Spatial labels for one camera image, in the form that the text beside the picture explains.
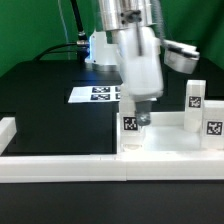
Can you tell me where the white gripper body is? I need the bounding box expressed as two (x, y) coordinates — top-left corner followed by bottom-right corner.
(117, 27), (163, 102)

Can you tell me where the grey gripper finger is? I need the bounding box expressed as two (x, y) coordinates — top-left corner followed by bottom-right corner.
(135, 101), (152, 126)

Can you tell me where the white square tabletop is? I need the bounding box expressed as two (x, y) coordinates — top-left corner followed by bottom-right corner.
(117, 112), (224, 161)

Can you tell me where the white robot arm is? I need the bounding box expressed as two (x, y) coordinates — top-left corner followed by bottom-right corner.
(85, 0), (165, 126)

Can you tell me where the white sheet with fiducial tags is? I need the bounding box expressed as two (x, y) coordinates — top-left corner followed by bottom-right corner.
(68, 86), (120, 103)

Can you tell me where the white L-shaped obstacle fence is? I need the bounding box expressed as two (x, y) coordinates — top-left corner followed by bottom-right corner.
(0, 118), (224, 183)

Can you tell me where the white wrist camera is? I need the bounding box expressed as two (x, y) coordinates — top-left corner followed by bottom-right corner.
(164, 40), (200, 74)

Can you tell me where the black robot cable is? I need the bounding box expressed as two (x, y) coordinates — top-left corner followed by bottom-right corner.
(33, 0), (90, 62)

